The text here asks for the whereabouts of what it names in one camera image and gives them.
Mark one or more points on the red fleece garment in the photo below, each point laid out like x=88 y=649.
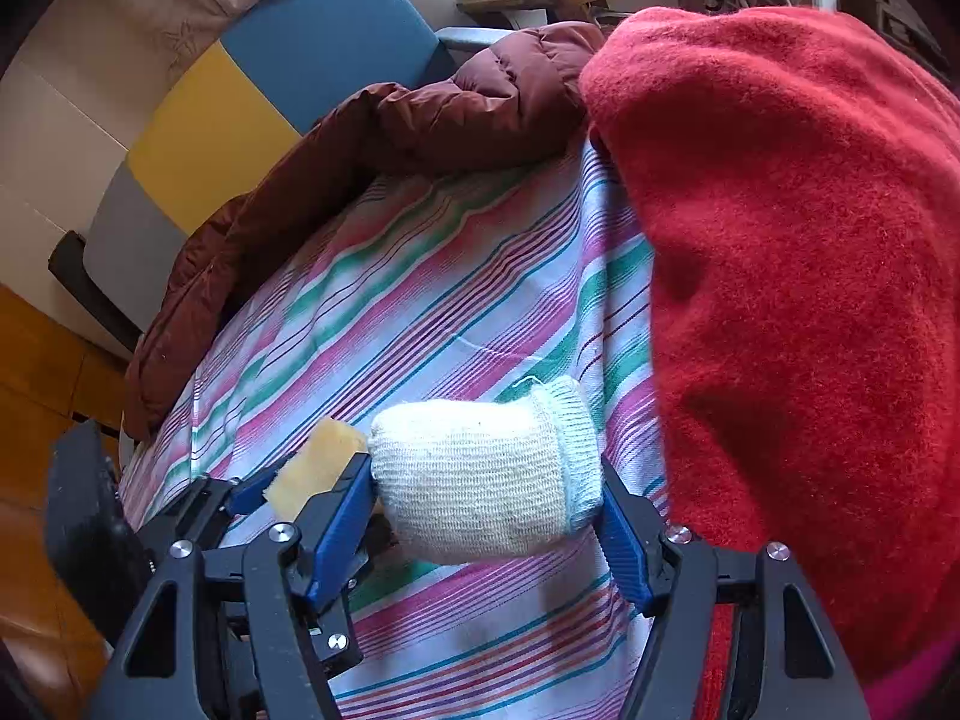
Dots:
x=787 y=255

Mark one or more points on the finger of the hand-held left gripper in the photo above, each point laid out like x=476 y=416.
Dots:
x=251 y=491
x=337 y=656

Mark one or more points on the brown down jacket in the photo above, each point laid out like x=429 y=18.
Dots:
x=375 y=135

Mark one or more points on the pale patterned curtain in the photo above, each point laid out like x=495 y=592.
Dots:
x=187 y=7

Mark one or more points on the yellow sponge piece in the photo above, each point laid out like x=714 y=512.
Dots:
x=315 y=465

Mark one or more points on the wooden wardrobe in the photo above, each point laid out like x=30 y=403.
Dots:
x=45 y=405

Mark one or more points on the grey yellow blue chair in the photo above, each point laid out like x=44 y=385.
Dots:
x=300 y=52

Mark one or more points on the striped cloth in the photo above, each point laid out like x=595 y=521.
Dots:
x=450 y=300

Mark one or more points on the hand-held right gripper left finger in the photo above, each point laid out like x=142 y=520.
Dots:
x=341 y=525

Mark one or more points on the white sock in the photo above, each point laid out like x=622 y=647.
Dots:
x=480 y=472

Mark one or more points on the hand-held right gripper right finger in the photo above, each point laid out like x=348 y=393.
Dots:
x=622 y=547

